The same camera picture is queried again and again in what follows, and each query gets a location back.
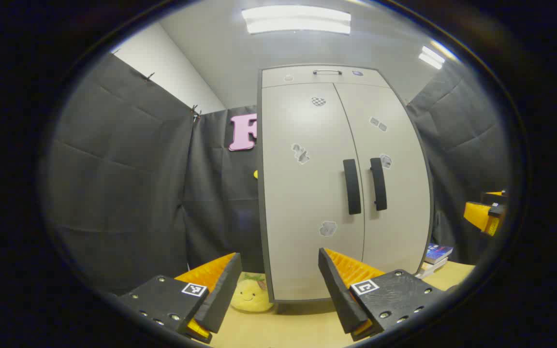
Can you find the grey double-door shoe cabinet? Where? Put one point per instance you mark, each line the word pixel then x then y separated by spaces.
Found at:
pixel 259 217

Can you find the black cloth clip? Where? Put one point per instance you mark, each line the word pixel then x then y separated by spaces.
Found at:
pixel 150 76
pixel 196 113

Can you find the small ceiling light panel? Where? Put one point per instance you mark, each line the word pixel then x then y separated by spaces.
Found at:
pixel 432 58

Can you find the grey cabinet door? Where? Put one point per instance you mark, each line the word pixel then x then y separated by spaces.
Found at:
pixel 302 203
pixel 404 217

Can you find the grey cabinet drawer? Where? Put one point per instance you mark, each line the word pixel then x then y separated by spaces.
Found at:
pixel 298 77

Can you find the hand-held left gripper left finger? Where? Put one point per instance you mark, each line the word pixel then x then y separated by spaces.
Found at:
pixel 223 295

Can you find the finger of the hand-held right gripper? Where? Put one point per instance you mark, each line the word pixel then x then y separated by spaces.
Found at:
pixel 479 215
pixel 495 197

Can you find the black backdrop cloth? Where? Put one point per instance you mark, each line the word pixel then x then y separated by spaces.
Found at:
pixel 124 183

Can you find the yellow smiling plush toy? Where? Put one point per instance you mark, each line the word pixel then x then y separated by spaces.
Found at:
pixel 249 295

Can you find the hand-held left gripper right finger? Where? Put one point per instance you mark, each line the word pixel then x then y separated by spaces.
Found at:
pixel 339 295

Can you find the blue book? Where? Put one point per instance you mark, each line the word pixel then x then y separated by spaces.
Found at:
pixel 438 252

